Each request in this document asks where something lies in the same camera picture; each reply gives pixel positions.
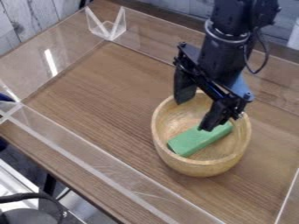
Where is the green rectangular block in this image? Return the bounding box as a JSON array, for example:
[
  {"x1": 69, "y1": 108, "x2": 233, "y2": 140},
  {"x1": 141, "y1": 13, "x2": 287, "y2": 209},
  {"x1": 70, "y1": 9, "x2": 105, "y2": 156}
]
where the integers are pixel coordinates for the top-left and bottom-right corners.
[{"x1": 167, "y1": 122, "x2": 233, "y2": 158}]

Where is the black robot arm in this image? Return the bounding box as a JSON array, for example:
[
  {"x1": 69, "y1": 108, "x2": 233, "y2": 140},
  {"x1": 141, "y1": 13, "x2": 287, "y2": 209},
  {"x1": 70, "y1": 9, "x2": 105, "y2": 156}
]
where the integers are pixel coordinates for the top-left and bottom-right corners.
[{"x1": 173, "y1": 0, "x2": 280, "y2": 131}]

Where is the black metal bracket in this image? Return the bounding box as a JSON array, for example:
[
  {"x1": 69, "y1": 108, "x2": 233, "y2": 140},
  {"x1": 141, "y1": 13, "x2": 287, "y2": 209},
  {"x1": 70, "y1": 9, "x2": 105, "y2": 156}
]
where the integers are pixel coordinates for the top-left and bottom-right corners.
[{"x1": 38, "y1": 199, "x2": 86, "y2": 224}]

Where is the brown wooden bowl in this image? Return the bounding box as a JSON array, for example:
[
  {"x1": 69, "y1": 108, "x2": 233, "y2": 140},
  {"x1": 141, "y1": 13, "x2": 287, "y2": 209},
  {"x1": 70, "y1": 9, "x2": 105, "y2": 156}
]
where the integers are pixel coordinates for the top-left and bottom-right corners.
[{"x1": 150, "y1": 90, "x2": 252, "y2": 178}]

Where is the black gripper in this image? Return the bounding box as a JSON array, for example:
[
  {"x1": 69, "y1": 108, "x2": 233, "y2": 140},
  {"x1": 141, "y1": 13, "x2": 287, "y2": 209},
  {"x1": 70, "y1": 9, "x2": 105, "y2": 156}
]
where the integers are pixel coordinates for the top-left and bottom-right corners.
[{"x1": 173, "y1": 36, "x2": 253, "y2": 132}]

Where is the clear acrylic front wall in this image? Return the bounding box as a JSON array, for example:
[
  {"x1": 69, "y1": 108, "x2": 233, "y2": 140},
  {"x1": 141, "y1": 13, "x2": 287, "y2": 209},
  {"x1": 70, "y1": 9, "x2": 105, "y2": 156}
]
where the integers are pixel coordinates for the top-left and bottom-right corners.
[{"x1": 0, "y1": 85, "x2": 224, "y2": 224}]

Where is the black cable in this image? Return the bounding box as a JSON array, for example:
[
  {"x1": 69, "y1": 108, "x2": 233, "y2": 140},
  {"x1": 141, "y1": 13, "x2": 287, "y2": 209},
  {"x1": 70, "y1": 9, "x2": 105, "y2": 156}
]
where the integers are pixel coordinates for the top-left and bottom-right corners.
[{"x1": 0, "y1": 192, "x2": 65, "y2": 224}]

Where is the clear acrylic corner bracket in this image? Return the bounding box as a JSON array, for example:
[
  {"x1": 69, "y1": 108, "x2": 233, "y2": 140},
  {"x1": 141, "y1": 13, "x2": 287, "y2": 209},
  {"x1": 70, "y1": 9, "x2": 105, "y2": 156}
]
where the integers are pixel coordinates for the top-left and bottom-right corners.
[{"x1": 84, "y1": 7, "x2": 126, "y2": 41}]

